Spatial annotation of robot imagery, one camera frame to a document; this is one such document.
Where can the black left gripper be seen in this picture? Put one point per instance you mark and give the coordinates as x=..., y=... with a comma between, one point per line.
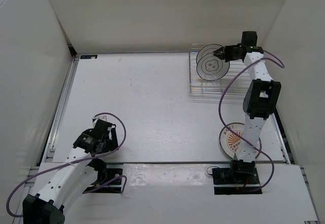
x=109, y=147

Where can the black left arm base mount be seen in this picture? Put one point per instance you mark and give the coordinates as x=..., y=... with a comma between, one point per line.
x=111, y=180

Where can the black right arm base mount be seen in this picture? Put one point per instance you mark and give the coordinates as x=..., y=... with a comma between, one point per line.
x=239, y=178

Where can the aluminium table edge rail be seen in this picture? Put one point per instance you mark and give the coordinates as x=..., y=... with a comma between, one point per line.
x=50, y=145

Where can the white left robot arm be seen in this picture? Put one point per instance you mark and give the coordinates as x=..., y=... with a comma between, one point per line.
x=83, y=169

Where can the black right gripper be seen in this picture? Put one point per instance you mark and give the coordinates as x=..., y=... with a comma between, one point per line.
x=226, y=50

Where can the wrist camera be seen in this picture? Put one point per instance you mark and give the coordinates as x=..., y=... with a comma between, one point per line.
x=101, y=118
x=249, y=38

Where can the orange sunburst plate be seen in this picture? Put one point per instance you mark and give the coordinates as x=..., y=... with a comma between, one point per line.
x=228, y=141

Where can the white plate flower outline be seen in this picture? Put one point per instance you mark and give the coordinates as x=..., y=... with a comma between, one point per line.
x=210, y=48
x=212, y=68

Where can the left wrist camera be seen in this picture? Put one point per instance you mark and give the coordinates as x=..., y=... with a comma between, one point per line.
x=101, y=118

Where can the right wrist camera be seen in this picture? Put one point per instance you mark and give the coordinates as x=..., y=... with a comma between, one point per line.
x=249, y=38

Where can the clear acrylic dish rack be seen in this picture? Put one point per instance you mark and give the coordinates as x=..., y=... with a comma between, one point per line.
x=209, y=91

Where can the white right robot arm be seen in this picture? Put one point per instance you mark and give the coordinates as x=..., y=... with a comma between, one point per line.
x=259, y=103

